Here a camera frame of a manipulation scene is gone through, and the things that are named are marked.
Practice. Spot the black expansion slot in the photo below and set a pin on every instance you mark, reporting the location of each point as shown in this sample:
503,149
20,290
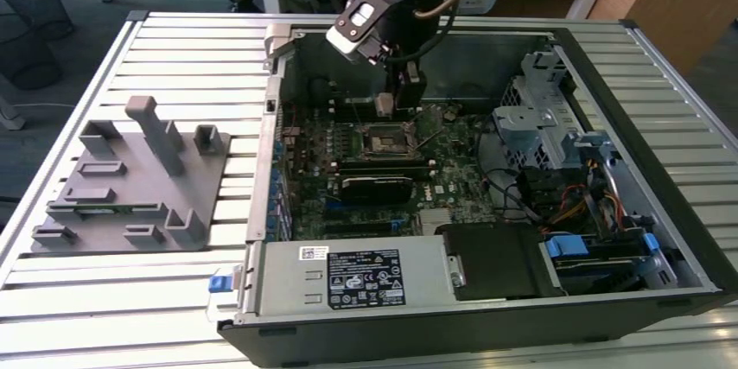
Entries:
358,230

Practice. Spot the white furniture foot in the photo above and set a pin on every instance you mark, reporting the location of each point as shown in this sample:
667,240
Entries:
11,116

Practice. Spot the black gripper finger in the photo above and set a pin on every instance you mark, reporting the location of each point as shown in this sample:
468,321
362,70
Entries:
392,81
416,92

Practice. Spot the black graphics card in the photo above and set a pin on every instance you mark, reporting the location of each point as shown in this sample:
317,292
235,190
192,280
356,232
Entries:
375,192

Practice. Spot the CPU socket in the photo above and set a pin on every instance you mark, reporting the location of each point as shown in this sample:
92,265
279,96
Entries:
383,142

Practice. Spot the silver power supply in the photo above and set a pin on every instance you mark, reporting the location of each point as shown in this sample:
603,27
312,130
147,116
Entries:
288,282

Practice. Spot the silver chipset heatsink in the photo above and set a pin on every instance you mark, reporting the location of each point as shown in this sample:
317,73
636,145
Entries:
436,218

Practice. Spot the blue latch tab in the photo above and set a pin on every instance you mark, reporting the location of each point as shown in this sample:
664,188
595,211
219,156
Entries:
220,283

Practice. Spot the wooden cabinet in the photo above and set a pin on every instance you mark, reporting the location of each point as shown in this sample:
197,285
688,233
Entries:
691,6

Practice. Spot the grey metal drive cage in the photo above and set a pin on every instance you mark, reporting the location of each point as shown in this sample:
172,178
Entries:
519,120

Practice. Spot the silver CPU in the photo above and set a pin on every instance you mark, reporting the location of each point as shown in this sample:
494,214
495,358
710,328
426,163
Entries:
384,105

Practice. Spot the blue disk carrier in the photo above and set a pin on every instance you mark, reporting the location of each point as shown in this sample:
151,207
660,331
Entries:
564,248

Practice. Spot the grey metal disk bay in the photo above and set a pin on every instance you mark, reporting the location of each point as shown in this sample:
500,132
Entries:
663,274

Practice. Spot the thin metal locking lever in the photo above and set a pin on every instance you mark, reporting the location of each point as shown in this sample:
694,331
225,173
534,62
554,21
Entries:
356,112

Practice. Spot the grey plastic drive latch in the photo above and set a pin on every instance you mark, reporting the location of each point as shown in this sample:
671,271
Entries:
587,142

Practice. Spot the grey parts rack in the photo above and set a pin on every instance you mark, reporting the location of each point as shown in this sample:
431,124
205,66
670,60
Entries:
196,196

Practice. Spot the black RAM slot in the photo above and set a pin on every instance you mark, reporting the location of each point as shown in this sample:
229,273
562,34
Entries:
343,115
392,173
343,106
380,165

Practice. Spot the silver metal support bar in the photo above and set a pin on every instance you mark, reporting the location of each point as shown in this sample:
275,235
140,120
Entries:
619,179

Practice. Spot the green RAM stick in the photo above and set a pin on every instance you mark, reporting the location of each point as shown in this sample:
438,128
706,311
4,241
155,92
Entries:
124,208

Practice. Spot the green motherboard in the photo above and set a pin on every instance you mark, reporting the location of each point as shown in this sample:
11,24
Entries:
455,170

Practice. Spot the grey plastic retention latch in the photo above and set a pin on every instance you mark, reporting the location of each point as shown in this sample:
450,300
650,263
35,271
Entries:
276,34

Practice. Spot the black mesh waste bin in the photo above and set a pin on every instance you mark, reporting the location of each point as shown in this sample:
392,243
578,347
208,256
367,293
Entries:
35,19

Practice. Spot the black plastic shroud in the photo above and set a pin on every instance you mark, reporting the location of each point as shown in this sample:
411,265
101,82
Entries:
495,261

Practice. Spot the black open PC case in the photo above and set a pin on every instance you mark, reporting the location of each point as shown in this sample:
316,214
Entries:
403,343

